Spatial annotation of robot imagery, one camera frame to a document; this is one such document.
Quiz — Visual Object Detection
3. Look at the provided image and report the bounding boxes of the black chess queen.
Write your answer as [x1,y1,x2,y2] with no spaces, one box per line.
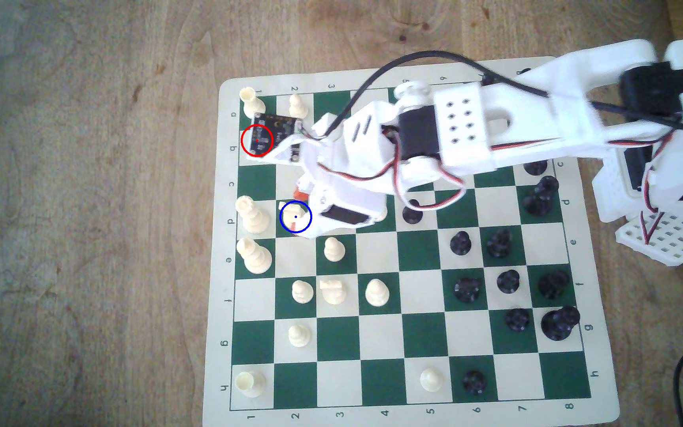
[522,176,560,217]

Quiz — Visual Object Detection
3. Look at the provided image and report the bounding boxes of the cream chess rook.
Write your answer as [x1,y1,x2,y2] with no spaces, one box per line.
[235,370,268,398]
[240,87,266,118]
[319,280,348,306]

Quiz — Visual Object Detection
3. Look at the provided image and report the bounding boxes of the red white black servo wire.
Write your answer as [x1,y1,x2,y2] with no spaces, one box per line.
[317,133,467,212]

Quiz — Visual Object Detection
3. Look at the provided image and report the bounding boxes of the green cream chess board mat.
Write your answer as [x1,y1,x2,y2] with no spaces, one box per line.
[202,56,621,427]

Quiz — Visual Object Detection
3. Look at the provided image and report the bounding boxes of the white perforated base plate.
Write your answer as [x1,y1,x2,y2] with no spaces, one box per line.
[614,210,683,266]

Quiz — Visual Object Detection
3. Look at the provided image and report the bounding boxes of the black chess knight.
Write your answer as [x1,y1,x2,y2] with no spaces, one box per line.
[453,278,482,304]
[485,230,513,259]

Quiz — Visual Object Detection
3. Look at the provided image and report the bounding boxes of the black chess king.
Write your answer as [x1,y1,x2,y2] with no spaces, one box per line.
[541,306,581,342]

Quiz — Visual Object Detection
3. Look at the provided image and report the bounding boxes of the black camera circuit board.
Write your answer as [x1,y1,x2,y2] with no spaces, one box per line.
[251,113,305,164]

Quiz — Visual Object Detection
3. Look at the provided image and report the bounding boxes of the white pawn right middle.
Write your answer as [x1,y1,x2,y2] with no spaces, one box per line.
[365,279,391,307]

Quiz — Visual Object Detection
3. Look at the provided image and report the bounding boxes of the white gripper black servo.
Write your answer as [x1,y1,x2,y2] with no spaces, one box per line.
[292,101,402,240]

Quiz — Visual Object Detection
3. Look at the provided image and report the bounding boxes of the black camera cable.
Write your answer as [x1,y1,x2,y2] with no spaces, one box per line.
[337,50,683,138]

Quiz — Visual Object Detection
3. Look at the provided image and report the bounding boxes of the cream chess queen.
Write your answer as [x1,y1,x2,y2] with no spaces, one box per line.
[235,196,271,234]

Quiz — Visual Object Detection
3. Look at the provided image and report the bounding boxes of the cream chess knight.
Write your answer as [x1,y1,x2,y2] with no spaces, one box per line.
[281,202,311,237]

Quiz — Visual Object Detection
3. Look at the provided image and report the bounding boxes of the cream chess king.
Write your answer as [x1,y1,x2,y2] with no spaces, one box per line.
[235,237,274,275]

